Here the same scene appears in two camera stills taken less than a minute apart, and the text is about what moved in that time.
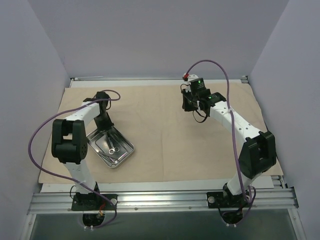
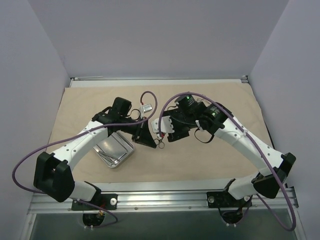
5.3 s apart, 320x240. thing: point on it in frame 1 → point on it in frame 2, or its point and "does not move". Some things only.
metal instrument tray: (110, 146) does not move
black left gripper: (103, 122) → (139, 133)
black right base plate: (219, 200) does not move
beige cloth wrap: (171, 145) does not move
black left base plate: (95, 202) does not move
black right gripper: (187, 104) → (173, 133)
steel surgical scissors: (113, 150) → (159, 142)
